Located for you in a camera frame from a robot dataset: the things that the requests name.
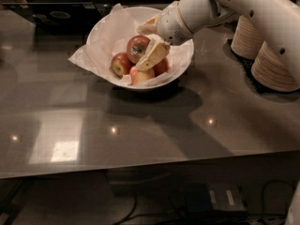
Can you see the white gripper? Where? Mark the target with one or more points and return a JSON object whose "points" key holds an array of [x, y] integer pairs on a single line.
{"points": [[172, 23]]}

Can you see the stickered red-green apple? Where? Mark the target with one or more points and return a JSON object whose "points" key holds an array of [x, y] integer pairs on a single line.
{"points": [[136, 48]]}

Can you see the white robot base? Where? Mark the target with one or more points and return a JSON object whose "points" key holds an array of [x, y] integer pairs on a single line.
{"points": [[293, 217]]}

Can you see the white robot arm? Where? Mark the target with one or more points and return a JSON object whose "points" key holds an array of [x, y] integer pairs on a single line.
{"points": [[277, 21]]}

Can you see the red apple back right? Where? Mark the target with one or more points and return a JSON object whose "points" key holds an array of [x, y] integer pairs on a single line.
{"points": [[161, 67]]}

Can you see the red apple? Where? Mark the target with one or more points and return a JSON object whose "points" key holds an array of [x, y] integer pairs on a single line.
{"points": [[161, 67], [121, 65], [140, 76]]}

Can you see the white bowl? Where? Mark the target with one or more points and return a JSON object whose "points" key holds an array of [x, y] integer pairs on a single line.
{"points": [[184, 53]]}

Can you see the red apple front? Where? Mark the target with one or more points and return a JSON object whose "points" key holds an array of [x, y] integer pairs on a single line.
{"points": [[140, 76]]}

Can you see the red apple left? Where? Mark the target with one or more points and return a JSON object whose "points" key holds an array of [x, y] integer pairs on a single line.
{"points": [[121, 65]]}

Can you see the white paper liner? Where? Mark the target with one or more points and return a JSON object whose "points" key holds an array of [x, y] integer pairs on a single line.
{"points": [[106, 38]]}

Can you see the rear paper plate stack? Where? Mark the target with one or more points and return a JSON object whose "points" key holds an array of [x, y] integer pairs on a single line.
{"points": [[246, 41]]}

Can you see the paper plate stack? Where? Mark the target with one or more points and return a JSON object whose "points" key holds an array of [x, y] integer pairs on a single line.
{"points": [[246, 41], [270, 72]]}

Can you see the black laptop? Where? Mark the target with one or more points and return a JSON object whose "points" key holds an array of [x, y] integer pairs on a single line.
{"points": [[65, 15]]}

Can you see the front paper plate stack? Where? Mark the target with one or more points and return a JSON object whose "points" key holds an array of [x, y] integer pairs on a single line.
{"points": [[270, 72]]}

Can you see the black mat under plates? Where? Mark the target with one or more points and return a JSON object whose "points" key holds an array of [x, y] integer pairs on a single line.
{"points": [[260, 89]]}

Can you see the black box under table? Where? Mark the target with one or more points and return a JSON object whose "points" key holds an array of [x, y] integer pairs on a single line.
{"points": [[218, 198]]}

